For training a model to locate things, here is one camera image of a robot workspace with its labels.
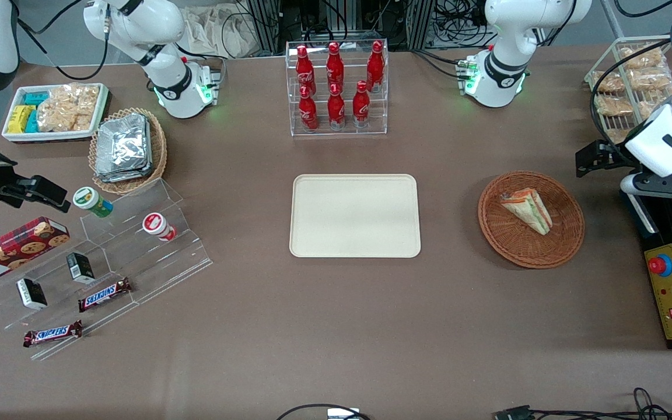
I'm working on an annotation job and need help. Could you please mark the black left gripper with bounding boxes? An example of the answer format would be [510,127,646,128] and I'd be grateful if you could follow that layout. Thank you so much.
[575,139,641,178]

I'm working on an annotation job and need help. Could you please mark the aluminium profile post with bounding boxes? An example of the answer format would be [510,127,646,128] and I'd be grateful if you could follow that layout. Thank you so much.
[405,0,436,51]
[247,0,282,54]

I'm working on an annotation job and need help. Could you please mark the silver foil pack stack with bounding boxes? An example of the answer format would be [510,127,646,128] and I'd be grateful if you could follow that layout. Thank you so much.
[94,113,153,183]

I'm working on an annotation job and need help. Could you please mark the red cola bottle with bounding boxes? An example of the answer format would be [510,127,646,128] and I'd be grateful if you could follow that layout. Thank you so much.
[352,80,370,128]
[295,45,316,97]
[327,83,346,130]
[299,86,319,132]
[366,41,385,93]
[326,42,345,94]

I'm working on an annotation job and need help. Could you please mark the black box with yellow panel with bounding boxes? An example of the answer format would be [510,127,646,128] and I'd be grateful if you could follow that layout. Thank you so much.
[622,190,672,351]

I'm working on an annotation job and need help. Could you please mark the white wire rack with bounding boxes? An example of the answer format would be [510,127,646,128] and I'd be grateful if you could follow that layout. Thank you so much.
[584,36,672,146]

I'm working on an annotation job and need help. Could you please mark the brown round wicker basket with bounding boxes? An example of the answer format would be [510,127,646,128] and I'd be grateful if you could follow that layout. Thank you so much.
[478,170,586,270]

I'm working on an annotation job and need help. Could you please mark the clear acrylic stepped stand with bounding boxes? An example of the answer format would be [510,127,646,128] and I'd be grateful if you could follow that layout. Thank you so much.
[0,178,214,361]

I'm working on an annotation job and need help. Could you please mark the red lid snack cup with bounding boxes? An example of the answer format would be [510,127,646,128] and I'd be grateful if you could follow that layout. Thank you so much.
[142,212,177,242]

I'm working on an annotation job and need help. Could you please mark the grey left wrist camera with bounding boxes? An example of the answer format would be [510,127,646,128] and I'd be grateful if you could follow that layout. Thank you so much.
[620,169,672,201]

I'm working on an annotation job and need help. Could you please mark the small black box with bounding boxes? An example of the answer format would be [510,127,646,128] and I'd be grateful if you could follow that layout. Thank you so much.
[66,252,96,285]
[16,278,48,310]

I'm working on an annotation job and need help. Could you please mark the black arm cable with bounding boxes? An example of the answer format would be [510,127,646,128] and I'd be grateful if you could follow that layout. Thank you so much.
[16,0,109,81]
[590,38,672,153]

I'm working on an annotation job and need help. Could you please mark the black cable tangle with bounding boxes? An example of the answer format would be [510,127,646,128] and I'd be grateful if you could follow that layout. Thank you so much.
[432,0,493,48]

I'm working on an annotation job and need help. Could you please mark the yellow snack pack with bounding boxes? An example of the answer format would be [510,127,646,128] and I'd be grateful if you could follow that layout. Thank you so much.
[7,105,36,134]

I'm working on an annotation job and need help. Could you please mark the white cloth bag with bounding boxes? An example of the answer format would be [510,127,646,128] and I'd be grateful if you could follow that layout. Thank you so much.
[181,5,261,59]

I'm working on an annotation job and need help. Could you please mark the green lid snack cup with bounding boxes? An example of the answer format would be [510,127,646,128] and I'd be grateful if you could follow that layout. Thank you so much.
[73,187,114,218]

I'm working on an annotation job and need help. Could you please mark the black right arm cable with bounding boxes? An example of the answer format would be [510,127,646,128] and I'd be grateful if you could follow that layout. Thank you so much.
[16,0,109,81]

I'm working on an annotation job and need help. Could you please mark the triangular sandwich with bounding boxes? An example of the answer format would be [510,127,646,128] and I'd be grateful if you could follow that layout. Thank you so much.
[499,188,553,236]

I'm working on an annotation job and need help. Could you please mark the beige plastic tray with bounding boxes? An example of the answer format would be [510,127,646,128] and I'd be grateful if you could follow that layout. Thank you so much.
[289,174,422,258]

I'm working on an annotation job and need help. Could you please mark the clear bag of crackers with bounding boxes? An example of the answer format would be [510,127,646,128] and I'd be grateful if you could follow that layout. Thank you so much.
[37,83,100,132]

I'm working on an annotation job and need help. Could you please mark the looped black cable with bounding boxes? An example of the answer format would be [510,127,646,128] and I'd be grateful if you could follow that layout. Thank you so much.
[276,404,372,420]

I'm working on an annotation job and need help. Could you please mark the black cable connector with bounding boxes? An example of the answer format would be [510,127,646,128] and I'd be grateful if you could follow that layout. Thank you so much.
[492,405,535,420]

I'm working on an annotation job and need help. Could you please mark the clear acrylic bottle rack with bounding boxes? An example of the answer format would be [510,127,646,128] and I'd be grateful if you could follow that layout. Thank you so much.
[285,40,389,137]

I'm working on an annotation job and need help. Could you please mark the brown Snickers bar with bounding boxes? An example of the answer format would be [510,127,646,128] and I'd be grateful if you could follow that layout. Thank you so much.
[78,278,133,313]
[23,320,83,348]

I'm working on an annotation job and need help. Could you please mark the white rectangular snack tray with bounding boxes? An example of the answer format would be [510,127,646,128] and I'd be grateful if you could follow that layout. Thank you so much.
[2,83,110,144]

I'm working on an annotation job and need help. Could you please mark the tangled black cables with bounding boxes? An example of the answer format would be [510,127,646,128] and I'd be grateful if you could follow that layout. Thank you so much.
[531,387,672,420]

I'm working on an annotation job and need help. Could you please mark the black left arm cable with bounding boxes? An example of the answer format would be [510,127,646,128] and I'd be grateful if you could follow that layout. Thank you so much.
[590,38,672,153]

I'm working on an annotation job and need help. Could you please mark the tan oval wicker basket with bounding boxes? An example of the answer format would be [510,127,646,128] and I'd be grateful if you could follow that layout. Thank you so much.
[88,107,168,195]

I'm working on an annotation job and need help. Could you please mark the grey metal frame strut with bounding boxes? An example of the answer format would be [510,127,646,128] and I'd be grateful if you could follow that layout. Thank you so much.
[600,0,626,39]

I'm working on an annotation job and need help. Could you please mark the red tartan cookie box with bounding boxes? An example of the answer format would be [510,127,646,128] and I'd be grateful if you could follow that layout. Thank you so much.
[0,216,71,288]

